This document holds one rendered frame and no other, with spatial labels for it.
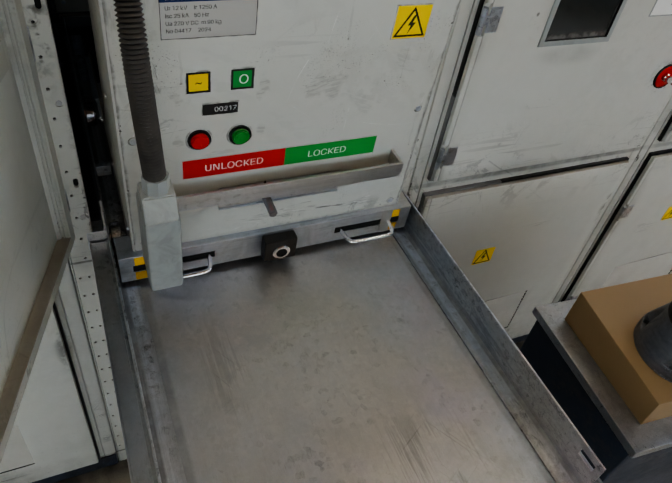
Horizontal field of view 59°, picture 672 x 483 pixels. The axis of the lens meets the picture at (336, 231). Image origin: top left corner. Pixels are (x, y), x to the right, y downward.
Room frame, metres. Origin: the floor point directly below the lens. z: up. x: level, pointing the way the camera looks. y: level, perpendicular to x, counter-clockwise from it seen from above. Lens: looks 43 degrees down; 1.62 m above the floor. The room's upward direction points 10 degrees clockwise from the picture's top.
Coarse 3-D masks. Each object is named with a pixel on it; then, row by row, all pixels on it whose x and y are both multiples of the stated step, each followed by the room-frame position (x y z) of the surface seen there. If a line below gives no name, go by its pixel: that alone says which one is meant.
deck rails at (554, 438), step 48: (432, 240) 0.83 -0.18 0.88; (432, 288) 0.76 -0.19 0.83; (144, 336) 0.55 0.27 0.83; (480, 336) 0.66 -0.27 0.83; (144, 384) 0.46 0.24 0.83; (528, 384) 0.56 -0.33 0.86; (144, 432) 0.39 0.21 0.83; (528, 432) 0.50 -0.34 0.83; (576, 432) 0.47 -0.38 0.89; (576, 480) 0.43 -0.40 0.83
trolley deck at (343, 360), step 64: (256, 256) 0.76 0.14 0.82; (320, 256) 0.79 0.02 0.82; (384, 256) 0.82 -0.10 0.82; (192, 320) 0.60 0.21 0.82; (256, 320) 0.62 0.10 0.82; (320, 320) 0.64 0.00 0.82; (384, 320) 0.67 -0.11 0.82; (448, 320) 0.69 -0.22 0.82; (128, 384) 0.46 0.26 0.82; (192, 384) 0.48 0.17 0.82; (256, 384) 0.50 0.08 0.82; (320, 384) 0.52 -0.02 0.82; (384, 384) 0.54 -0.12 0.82; (448, 384) 0.56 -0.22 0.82; (128, 448) 0.37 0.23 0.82; (192, 448) 0.38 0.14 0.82; (256, 448) 0.40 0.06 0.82; (320, 448) 0.42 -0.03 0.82; (384, 448) 0.43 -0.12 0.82; (448, 448) 0.45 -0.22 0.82; (512, 448) 0.47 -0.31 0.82
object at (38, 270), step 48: (0, 48) 0.64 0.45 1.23; (0, 96) 0.64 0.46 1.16; (0, 144) 0.61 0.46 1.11; (48, 144) 0.69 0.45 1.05; (0, 192) 0.57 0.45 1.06; (0, 240) 0.53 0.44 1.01; (48, 240) 0.67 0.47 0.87; (0, 288) 0.49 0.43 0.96; (48, 288) 0.59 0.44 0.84; (0, 336) 0.45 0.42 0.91; (0, 384) 0.41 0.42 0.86; (0, 432) 0.35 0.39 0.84
